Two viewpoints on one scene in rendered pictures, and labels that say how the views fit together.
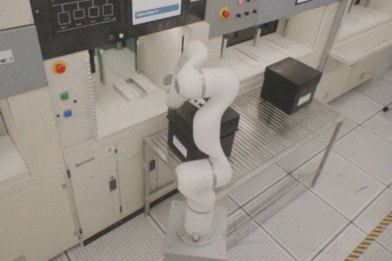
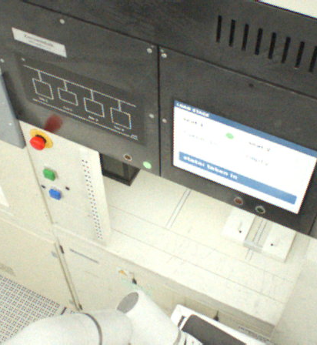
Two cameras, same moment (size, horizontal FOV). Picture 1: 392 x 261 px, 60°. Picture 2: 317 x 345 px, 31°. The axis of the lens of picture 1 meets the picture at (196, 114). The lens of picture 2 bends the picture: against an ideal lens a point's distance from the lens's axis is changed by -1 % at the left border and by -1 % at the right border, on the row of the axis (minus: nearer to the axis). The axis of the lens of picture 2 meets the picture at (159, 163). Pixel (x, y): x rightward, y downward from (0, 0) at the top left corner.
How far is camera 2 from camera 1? 1.33 m
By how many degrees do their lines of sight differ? 49
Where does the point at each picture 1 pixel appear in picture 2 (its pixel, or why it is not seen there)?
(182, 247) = not seen: outside the picture
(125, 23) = (158, 155)
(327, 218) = not seen: outside the picture
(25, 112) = not seen: outside the picture
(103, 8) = (112, 112)
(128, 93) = (233, 222)
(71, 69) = (60, 152)
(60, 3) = (36, 68)
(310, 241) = not seen: outside the picture
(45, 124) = (25, 183)
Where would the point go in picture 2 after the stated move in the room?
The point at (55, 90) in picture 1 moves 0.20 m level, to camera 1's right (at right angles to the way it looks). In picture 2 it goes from (38, 159) to (57, 219)
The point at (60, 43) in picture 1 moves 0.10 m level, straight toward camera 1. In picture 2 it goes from (40, 115) to (6, 139)
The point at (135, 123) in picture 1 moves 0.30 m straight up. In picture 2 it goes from (171, 277) to (172, 229)
